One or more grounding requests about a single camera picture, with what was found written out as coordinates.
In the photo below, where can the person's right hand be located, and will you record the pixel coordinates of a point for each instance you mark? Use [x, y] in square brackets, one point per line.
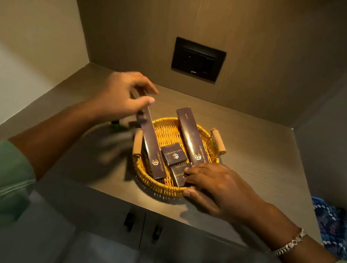
[229, 194]

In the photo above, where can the person's left hand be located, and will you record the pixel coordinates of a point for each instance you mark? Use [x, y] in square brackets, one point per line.
[116, 97]

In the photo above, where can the person's right thumb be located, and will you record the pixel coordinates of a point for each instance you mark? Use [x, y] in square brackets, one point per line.
[197, 197]

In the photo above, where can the person's left thumb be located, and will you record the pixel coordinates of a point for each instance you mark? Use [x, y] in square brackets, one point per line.
[142, 101]

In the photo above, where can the rectangular purple box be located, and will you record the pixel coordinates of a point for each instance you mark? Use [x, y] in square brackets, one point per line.
[178, 174]

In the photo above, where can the long purple box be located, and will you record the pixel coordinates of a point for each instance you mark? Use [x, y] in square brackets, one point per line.
[152, 142]
[192, 136]

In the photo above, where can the person's left forearm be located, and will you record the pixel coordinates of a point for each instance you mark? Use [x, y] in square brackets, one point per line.
[62, 131]

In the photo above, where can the person's right forearm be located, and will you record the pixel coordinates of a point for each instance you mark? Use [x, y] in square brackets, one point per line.
[299, 251]

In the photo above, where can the small green object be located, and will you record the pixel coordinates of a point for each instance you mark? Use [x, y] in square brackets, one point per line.
[117, 123]

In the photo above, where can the small square purple box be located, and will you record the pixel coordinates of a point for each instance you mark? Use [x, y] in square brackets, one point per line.
[173, 156]

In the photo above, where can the grey cabinet door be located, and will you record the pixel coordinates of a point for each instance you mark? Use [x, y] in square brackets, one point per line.
[91, 212]
[207, 250]

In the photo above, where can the black wall socket plate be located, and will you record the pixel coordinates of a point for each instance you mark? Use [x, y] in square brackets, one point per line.
[198, 59]

